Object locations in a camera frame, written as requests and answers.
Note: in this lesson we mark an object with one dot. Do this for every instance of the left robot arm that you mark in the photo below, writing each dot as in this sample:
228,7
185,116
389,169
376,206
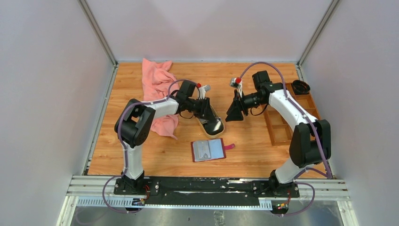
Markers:
135,122

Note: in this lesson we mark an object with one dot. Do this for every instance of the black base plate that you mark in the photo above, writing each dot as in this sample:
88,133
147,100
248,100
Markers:
240,192

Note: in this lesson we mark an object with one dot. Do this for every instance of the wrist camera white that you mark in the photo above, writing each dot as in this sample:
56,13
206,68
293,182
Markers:
237,84
203,90

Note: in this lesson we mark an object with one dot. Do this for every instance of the black round cap top right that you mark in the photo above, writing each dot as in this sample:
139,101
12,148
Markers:
300,87

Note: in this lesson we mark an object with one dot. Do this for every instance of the aluminium frame rail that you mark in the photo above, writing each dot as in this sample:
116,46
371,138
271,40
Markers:
98,190

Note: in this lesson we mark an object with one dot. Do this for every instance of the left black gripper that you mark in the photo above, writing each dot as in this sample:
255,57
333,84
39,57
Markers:
204,110

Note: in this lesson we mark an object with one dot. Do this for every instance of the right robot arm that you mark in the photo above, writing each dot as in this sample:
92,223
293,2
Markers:
311,139

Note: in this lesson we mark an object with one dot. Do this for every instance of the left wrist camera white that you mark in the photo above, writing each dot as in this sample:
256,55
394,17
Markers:
203,90

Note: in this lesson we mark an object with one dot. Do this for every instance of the brown compartment organizer tray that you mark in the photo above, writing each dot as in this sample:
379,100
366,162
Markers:
281,117

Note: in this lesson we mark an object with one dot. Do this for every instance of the pink cloth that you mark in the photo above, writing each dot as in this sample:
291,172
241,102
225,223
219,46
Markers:
156,80

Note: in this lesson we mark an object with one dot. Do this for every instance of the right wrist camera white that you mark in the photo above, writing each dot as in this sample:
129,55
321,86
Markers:
237,84

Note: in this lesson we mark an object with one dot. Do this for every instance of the yellow oval tray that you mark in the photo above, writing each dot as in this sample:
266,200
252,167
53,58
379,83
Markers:
212,129

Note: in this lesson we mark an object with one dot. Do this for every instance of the red leather card holder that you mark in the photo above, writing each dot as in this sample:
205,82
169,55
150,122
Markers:
217,149

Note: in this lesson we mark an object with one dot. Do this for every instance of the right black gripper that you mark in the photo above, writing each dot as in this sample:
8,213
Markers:
234,112

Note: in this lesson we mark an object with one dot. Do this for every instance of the white VIP card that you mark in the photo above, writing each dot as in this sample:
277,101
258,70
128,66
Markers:
201,150

